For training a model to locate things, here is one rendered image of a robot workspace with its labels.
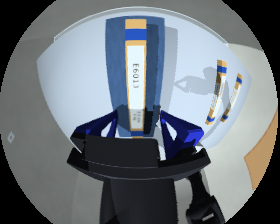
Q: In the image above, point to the tan rectangular box with blue bands and white label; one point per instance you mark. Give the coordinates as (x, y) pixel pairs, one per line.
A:
(135, 41)

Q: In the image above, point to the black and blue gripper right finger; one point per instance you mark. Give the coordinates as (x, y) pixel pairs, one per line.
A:
(188, 134)

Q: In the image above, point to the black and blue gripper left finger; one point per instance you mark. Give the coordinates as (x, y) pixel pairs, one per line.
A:
(95, 127)

